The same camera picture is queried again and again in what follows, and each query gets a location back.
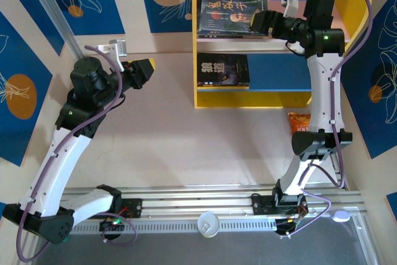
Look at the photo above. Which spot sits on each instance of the dark old man book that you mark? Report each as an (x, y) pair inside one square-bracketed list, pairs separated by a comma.
[(229, 13)]

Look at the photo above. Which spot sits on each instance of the dark wolf eye book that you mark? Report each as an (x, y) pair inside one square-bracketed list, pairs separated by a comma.
[(223, 69)]

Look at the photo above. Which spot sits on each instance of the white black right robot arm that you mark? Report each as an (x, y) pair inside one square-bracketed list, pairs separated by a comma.
[(324, 91)]

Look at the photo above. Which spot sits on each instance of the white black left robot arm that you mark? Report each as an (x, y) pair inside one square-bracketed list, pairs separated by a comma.
[(62, 165)]

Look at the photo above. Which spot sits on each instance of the yellow blue pink wooden bookshelf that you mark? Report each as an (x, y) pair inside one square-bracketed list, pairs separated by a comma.
[(279, 75)]

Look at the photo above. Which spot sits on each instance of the orange snack packet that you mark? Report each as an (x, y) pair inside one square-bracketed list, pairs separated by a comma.
[(299, 123)]

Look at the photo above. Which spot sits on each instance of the black electronics module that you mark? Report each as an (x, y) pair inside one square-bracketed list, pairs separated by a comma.
[(108, 226), (287, 227)]

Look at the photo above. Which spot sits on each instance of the white round cap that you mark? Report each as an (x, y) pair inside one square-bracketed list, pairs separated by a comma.
[(208, 224)]

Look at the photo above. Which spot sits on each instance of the white round puck device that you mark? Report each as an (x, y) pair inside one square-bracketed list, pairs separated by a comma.
[(340, 216)]

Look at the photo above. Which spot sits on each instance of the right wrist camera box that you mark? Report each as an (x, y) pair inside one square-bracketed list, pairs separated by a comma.
[(291, 1)]

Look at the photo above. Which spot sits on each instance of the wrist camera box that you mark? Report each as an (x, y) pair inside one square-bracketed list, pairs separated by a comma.
[(291, 1), (116, 47)]

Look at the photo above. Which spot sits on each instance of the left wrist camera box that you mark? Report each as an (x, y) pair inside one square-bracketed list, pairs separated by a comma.
[(116, 47)]

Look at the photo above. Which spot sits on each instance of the aluminium frame post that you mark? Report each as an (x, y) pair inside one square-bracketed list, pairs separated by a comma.
[(52, 10)]

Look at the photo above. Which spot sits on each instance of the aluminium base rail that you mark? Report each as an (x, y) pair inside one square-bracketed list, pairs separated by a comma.
[(198, 200)]

